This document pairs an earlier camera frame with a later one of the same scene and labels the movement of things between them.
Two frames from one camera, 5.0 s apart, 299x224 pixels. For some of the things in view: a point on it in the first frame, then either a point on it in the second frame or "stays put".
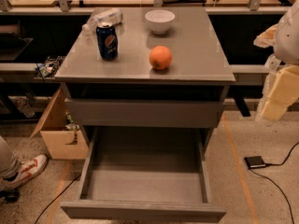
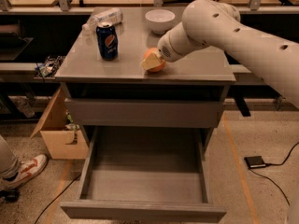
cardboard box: x=62 y=142 stays put
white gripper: x=288 y=41 → x=165 y=49
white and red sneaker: x=27 y=169 stays put
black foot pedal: x=255 y=161 stays put
